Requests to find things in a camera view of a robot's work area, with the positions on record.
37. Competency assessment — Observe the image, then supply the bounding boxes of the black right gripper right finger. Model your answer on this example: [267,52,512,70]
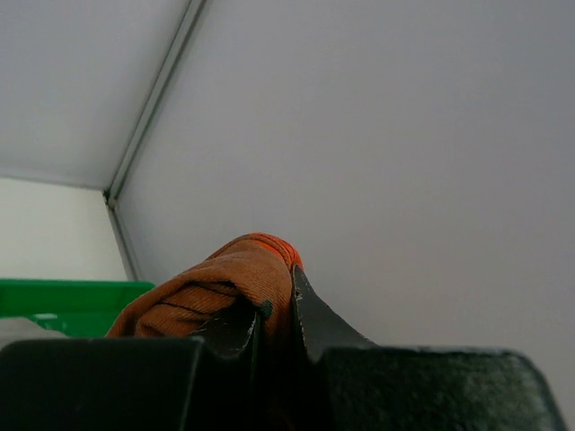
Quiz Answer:
[291,266,567,430]

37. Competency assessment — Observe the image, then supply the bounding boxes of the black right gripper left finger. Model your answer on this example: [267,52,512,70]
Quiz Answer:
[0,304,261,431]

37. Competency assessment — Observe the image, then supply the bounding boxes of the orange camouflage trousers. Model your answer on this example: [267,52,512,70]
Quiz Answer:
[107,233,303,356]

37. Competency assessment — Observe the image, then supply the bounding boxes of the grey trousers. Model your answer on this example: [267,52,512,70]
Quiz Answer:
[0,317,66,348]

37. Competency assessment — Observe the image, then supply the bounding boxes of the green plastic bin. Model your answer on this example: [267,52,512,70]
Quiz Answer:
[1,279,154,338]

